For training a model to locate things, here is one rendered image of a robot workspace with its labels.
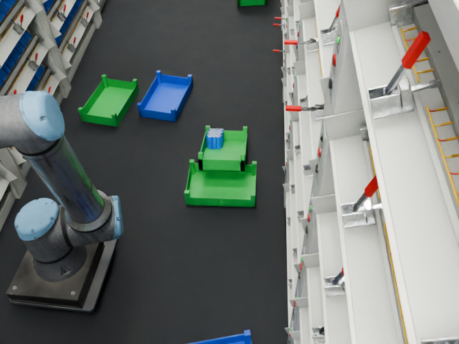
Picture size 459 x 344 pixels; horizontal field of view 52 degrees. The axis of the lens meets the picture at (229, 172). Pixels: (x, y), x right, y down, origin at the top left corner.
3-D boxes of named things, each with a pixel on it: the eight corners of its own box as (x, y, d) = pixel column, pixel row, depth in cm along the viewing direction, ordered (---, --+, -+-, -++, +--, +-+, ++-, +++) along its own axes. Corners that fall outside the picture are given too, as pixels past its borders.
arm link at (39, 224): (32, 230, 172) (13, 199, 159) (79, 222, 173) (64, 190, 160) (27, 265, 161) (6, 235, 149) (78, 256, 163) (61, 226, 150)
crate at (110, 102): (117, 127, 240) (114, 115, 234) (81, 121, 244) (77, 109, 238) (139, 91, 259) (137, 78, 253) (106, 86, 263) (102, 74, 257)
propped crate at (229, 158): (205, 140, 232) (205, 125, 228) (247, 140, 230) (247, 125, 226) (198, 170, 206) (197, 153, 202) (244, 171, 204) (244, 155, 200)
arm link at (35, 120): (77, 213, 172) (-21, 81, 106) (125, 205, 174) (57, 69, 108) (79, 253, 165) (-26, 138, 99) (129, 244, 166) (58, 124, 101)
